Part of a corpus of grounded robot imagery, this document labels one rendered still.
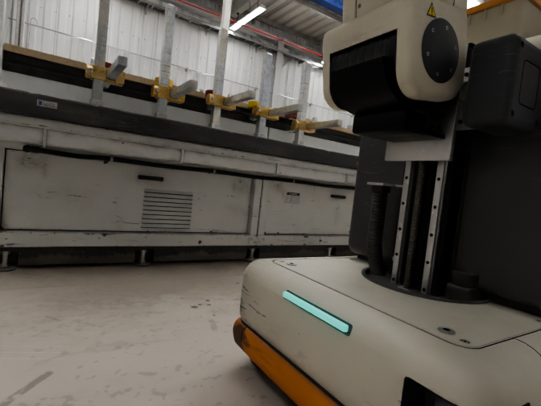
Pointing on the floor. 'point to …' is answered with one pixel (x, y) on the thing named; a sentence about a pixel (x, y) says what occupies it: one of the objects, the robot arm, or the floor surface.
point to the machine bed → (157, 191)
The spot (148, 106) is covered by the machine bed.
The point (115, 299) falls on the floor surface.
